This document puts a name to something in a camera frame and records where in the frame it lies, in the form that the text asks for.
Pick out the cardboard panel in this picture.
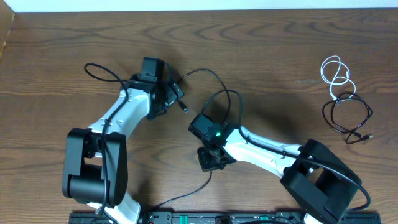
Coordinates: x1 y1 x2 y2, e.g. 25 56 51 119
0 0 15 57

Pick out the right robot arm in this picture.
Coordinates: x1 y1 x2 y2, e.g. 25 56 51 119
188 114 362 223

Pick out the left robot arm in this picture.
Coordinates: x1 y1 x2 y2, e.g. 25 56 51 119
62 57 184 223

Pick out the green clamp handle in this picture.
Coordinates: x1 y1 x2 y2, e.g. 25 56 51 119
179 215 189 224

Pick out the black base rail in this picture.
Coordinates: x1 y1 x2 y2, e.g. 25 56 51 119
68 210 382 224

